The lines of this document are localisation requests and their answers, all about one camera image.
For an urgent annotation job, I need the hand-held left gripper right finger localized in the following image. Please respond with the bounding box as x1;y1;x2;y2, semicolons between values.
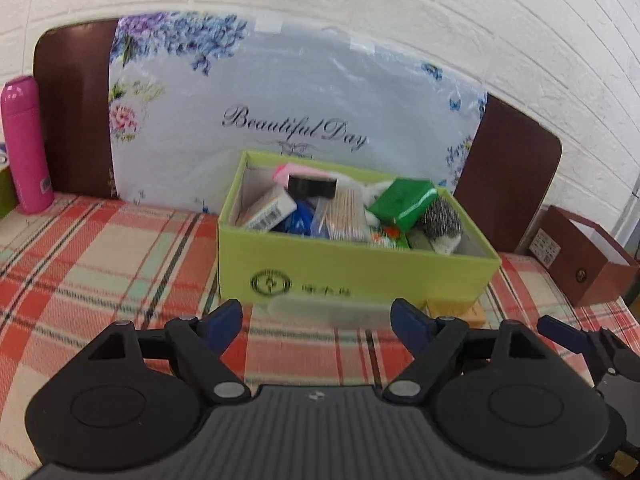
382;298;548;403

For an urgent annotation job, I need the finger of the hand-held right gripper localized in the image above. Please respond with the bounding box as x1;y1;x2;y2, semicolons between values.
537;314;640;388

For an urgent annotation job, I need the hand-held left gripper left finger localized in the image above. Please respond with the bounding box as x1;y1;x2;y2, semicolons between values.
87;299;251;405

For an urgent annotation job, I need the large green cardboard box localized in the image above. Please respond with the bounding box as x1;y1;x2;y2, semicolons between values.
216;150;502;306

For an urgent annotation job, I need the orange and white medicine box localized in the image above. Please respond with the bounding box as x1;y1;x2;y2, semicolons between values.
235;186;297;232

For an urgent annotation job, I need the brown cardboard box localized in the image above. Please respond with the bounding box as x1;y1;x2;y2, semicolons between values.
517;205;640;308

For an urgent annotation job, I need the green packet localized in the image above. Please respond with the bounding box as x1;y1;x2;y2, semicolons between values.
369;177;437;233

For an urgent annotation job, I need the toothpick container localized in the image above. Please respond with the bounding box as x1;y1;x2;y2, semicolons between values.
312;187;373;242

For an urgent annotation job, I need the plaid bed sheet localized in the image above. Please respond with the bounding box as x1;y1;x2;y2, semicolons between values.
0;192;640;480

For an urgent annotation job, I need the black rectangular item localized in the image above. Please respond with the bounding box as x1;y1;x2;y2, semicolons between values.
287;174;337;201

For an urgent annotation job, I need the pink cloth item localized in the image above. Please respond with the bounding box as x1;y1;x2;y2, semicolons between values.
272;162;333;186

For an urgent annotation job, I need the green box of small goods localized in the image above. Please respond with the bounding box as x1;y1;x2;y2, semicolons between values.
0;142;20;218

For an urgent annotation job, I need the brown bed headboard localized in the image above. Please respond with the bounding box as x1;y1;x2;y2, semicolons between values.
32;17;563;256

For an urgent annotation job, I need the pink thermos bottle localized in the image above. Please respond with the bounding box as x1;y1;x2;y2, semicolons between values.
0;76;55;214

